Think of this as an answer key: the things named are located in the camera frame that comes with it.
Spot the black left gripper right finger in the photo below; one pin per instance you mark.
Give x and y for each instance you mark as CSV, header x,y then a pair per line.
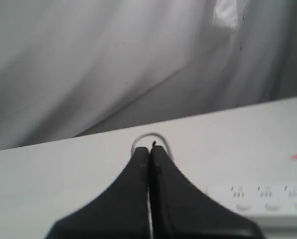
x,y
179,210

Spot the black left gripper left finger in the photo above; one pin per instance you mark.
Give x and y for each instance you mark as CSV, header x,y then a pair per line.
x,y
120,212

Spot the white five-outlet power strip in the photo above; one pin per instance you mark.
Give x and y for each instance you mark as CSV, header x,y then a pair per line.
x,y
271,206

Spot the white backdrop cloth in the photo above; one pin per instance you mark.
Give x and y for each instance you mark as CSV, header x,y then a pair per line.
x,y
77,67

